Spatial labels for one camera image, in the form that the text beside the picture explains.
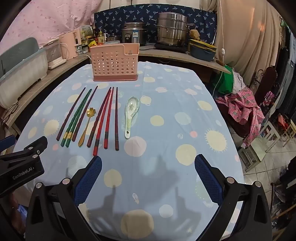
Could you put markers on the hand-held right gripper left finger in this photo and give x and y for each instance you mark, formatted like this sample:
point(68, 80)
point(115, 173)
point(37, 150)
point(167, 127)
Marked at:
point(89, 178)

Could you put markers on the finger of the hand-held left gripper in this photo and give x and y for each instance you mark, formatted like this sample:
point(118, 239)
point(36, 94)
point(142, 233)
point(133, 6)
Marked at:
point(6, 142)
point(30, 147)

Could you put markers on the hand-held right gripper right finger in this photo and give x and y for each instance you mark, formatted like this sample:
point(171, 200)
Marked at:
point(208, 177)

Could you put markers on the dark maroon chopstick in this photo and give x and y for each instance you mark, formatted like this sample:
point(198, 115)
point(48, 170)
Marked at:
point(85, 113)
point(71, 113)

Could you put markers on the green chopstick gold band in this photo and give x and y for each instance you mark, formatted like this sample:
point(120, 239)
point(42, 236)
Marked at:
point(77, 116)
point(80, 115)

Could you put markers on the red chopstick black bands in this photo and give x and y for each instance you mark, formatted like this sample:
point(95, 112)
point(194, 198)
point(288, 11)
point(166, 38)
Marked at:
point(104, 120)
point(109, 120)

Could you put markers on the brown red chopstick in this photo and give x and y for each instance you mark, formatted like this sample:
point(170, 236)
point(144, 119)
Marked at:
point(116, 115)
point(100, 115)

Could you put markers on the white floral ceramic spoon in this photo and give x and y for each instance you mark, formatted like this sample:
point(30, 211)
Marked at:
point(132, 104)

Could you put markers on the pink perforated utensil holder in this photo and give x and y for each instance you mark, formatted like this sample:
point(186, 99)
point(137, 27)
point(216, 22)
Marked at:
point(111, 62)

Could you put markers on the white stool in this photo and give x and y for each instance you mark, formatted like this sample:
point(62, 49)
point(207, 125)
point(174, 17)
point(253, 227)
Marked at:
point(254, 150)

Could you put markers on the curved wooden counter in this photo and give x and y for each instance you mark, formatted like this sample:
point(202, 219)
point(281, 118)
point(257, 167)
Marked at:
point(32, 92)

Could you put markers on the gold flower spoon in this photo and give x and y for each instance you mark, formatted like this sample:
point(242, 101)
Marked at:
point(91, 112)

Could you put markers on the white bin teal lid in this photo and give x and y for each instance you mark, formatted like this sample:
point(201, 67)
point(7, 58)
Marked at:
point(20, 76)

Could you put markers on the pink floral cloth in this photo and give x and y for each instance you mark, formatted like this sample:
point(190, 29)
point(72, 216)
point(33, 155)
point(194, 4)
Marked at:
point(240, 109)

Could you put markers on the blue polka dot tablecloth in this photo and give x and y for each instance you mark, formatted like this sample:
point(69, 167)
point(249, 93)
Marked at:
point(161, 115)

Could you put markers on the white box appliance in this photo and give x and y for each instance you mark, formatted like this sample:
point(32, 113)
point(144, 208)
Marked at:
point(54, 55)

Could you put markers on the green cloth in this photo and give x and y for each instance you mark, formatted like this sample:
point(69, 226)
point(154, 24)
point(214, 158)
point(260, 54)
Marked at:
point(225, 81)

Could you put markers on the pink countertop appliance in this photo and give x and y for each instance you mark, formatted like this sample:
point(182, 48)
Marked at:
point(67, 44)

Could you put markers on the dark wooden chair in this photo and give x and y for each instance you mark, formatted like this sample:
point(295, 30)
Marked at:
point(269, 78)

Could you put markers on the dark sauce bottle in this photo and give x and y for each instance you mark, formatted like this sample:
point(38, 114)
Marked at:
point(84, 42)

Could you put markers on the blue bowl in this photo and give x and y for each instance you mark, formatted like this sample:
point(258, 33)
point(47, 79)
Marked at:
point(202, 55)

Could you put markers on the oil bottle yellow label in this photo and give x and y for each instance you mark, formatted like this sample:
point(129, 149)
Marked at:
point(100, 39)

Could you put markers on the pink dotted sheet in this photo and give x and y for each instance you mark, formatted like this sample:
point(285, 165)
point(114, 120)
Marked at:
point(46, 18)

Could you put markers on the hanging dark clothes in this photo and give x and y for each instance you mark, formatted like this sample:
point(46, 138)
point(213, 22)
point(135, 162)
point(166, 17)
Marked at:
point(286, 69)

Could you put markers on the yellow rim dish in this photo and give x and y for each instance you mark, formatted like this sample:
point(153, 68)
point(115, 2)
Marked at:
point(203, 43)

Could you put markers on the black induction cooker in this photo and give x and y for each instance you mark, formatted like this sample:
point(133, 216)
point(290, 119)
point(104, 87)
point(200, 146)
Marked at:
point(161, 48)

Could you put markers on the brown lumpy root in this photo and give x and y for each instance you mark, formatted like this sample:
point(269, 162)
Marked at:
point(194, 34)

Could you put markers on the beige curtain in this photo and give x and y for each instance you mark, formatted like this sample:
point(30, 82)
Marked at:
point(249, 34)

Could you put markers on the steel rice cooker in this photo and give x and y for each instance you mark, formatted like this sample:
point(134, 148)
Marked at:
point(134, 34)

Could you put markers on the large steel steamer pot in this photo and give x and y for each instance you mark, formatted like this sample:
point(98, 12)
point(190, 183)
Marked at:
point(172, 30)

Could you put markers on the blue leaf print cloth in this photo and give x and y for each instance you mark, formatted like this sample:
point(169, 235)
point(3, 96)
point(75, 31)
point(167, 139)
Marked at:
point(143, 14)

